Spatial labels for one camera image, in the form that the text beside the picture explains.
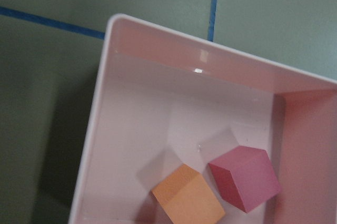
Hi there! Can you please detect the orange foam block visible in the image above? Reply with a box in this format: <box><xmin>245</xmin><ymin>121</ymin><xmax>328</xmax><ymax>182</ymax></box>
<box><xmin>152</xmin><ymin>164</ymin><xmax>226</xmax><ymax>223</ymax></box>

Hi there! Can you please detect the red foam block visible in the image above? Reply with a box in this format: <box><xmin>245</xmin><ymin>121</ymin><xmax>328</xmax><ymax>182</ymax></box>
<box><xmin>208</xmin><ymin>146</ymin><xmax>281</xmax><ymax>213</ymax></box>

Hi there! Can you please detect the pink plastic bin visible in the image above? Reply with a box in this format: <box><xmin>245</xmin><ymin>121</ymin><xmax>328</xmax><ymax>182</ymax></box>
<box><xmin>69</xmin><ymin>14</ymin><xmax>336</xmax><ymax>223</ymax></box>

